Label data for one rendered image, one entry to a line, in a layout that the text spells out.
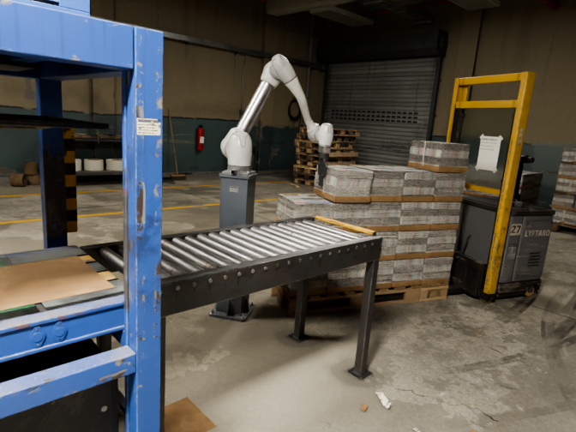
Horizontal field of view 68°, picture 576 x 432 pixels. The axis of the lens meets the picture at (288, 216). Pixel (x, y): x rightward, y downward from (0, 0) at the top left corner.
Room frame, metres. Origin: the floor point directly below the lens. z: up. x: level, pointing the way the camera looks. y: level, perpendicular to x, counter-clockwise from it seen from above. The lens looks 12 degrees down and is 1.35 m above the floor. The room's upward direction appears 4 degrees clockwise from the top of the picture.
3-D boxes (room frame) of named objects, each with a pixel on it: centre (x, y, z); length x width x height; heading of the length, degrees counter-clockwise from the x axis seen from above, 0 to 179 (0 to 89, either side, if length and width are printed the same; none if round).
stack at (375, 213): (3.25, -0.52, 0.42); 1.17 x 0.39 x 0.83; 113
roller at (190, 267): (1.66, 0.45, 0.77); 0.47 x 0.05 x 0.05; 43
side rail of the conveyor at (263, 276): (1.75, -0.01, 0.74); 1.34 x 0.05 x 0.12; 133
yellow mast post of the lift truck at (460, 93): (4.00, -1.46, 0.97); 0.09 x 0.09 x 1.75; 23
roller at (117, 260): (1.53, 0.60, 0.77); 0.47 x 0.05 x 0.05; 43
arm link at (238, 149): (2.87, 0.35, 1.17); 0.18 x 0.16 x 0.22; 22
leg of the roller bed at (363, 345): (2.19, -0.47, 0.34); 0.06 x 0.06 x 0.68; 43
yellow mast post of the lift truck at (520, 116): (3.39, -1.71, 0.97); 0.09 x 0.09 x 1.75; 23
